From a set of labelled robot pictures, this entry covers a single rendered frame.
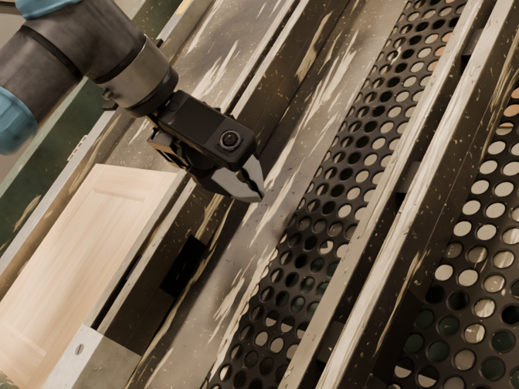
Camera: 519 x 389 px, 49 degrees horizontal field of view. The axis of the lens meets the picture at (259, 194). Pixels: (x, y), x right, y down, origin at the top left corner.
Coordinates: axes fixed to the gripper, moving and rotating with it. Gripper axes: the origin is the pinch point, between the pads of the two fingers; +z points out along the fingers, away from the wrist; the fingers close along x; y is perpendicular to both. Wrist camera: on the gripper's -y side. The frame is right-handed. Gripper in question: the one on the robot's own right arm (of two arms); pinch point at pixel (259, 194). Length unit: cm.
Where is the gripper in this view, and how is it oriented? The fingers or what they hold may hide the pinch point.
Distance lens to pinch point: 74.6
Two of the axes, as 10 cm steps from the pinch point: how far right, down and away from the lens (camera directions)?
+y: -6.0, -1.8, 7.8
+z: 5.7, 5.9, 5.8
